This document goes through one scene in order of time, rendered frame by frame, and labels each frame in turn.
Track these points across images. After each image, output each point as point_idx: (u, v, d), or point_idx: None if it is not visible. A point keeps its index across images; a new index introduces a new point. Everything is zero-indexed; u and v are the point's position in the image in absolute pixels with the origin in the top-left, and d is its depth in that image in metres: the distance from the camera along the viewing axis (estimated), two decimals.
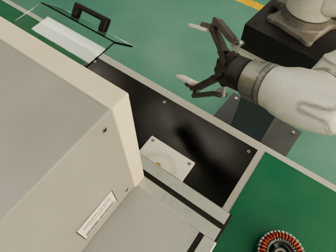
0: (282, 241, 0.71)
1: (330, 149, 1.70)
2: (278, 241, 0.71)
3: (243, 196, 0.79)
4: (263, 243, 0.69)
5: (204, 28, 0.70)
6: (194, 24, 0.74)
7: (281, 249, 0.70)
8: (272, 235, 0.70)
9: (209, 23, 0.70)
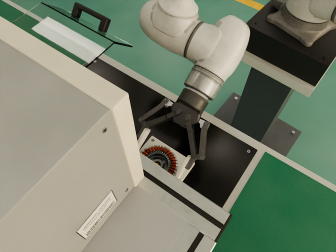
0: (154, 154, 0.79)
1: (330, 149, 1.70)
2: (151, 155, 0.79)
3: (243, 196, 0.79)
4: None
5: (143, 131, 0.77)
6: None
7: (155, 160, 0.78)
8: (144, 153, 0.78)
9: (141, 128, 0.78)
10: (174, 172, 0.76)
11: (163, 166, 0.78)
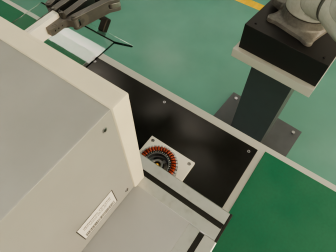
0: (154, 154, 0.79)
1: (330, 149, 1.70)
2: (151, 155, 0.79)
3: (243, 196, 0.79)
4: None
5: (48, 13, 0.50)
6: None
7: (155, 160, 0.78)
8: (144, 153, 0.78)
9: (47, 15, 0.52)
10: (174, 172, 0.76)
11: (163, 166, 0.78)
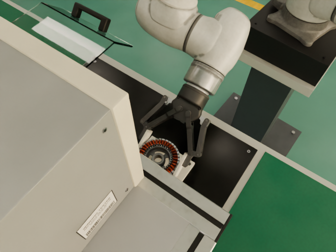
0: (155, 147, 0.76)
1: (330, 149, 1.70)
2: (152, 149, 0.76)
3: (243, 196, 0.79)
4: None
5: (145, 132, 0.75)
6: None
7: (156, 154, 0.75)
8: (145, 146, 0.75)
9: (143, 130, 0.77)
10: (175, 166, 0.73)
11: (164, 160, 0.76)
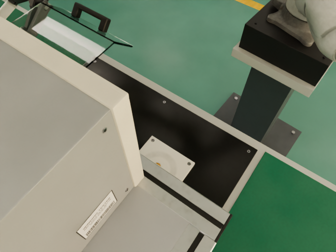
0: None
1: (330, 149, 1.70)
2: None
3: (243, 196, 0.79)
4: None
5: (4, 2, 0.85)
6: None
7: None
8: None
9: (7, 2, 0.87)
10: None
11: None
